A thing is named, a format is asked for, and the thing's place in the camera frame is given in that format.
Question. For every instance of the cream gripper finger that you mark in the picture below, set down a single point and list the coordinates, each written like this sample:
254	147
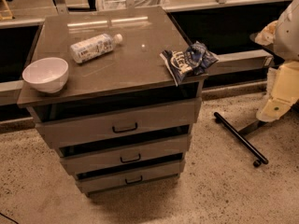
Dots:
271	110

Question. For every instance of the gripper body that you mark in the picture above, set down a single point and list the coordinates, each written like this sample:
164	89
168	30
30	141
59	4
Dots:
289	34

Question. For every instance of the grey top drawer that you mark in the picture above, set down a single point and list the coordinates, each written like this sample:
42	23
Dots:
81	130

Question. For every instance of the grey drawer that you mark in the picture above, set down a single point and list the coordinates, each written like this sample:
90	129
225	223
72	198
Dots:
117	156
130	177
81	130

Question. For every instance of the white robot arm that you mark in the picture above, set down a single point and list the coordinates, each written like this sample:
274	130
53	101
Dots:
287	27

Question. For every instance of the grey drawer cabinet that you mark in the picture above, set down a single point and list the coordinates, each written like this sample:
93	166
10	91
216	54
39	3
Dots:
132	75

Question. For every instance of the grey bottom drawer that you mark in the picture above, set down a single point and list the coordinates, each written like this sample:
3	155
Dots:
130	177

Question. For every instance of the grey middle drawer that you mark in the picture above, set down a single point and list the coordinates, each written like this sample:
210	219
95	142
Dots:
117	156

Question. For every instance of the dark round side table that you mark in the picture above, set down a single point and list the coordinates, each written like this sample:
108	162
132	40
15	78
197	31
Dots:
271	43

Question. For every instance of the black stand base bar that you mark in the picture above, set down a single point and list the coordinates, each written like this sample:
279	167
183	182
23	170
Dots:
240	136

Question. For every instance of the blue chip bag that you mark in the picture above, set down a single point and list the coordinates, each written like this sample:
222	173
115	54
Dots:
195	59

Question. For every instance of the clear plastic bin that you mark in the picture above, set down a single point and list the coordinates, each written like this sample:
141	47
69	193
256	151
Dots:
122	4

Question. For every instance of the plastic water bottle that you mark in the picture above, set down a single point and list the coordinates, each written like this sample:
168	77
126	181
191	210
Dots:
94	47

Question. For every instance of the white bowl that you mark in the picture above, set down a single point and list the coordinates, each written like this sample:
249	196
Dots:
47	75

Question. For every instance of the grey low shelf rail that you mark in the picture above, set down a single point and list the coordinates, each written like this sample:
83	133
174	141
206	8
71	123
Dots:
240	62

